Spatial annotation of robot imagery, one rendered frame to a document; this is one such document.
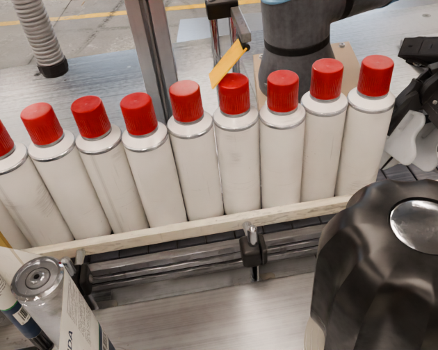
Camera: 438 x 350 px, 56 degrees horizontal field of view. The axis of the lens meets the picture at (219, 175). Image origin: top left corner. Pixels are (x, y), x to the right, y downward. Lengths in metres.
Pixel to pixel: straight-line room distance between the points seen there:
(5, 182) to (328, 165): 0.37
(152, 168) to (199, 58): 0.61
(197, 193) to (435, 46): 0.33
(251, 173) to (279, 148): 0.05
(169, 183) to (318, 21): 0.39
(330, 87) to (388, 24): 0.73
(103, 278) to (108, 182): 0.14
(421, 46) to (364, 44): 0.51
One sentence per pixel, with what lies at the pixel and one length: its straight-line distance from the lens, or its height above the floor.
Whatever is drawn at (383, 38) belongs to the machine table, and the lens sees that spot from 1.11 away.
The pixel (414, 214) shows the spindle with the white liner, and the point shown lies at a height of 1.18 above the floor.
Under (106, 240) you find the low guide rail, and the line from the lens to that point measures 0.54.
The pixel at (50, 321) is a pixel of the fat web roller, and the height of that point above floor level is 1.04.
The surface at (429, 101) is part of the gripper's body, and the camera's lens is 0.53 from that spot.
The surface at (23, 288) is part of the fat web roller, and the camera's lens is 0.34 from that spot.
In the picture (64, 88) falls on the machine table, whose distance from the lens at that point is 1.04.
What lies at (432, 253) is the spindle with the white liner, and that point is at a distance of 0.18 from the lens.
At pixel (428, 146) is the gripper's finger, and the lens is 0.57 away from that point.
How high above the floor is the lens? 1.31
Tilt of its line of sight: 44 degrees down
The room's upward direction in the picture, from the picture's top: 7 degrees counter-clockwise
